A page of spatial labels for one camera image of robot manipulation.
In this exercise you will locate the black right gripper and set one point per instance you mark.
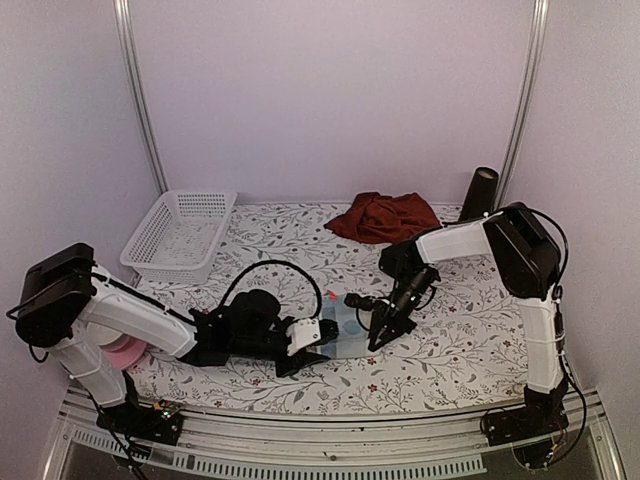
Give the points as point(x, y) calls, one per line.
point(378, 321)

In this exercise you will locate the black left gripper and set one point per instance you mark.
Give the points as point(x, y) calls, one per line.
point(302, 359)

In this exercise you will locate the blue orange patterned towel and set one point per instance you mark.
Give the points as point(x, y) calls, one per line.
point(352, 340)

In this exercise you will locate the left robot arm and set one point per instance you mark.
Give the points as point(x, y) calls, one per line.
point(67, 292)

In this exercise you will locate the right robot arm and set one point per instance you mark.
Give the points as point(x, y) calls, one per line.
point(530, 265)

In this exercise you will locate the floral tablecloth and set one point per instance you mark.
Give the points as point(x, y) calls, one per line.
point(467, 349)

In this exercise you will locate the dark red towel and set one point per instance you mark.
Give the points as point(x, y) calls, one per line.
point(374, 218)

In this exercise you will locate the black cylinder cup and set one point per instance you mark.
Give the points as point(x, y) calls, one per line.
point(480, 194)

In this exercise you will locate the white plastic basket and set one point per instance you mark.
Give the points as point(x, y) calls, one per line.
point(179, 236)

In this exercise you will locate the pink plate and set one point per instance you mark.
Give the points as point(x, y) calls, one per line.
point(128, 355)

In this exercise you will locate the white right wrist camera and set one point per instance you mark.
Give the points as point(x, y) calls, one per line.
point(365, 303)

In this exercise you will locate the front aluminium rail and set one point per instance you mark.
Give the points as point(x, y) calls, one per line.
point(447, 444)

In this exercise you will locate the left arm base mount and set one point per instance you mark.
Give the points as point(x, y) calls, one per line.
point(140, 422)

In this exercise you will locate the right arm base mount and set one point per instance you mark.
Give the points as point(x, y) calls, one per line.
point(541, 414)

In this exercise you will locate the right aluminium frame post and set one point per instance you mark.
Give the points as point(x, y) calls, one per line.
point(534, 52)

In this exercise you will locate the aluminium frame post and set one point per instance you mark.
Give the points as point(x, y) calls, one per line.
point(132, 68)
point(534, 52)

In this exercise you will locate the left aluminium frame post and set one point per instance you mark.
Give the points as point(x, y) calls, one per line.
point(132, 68)

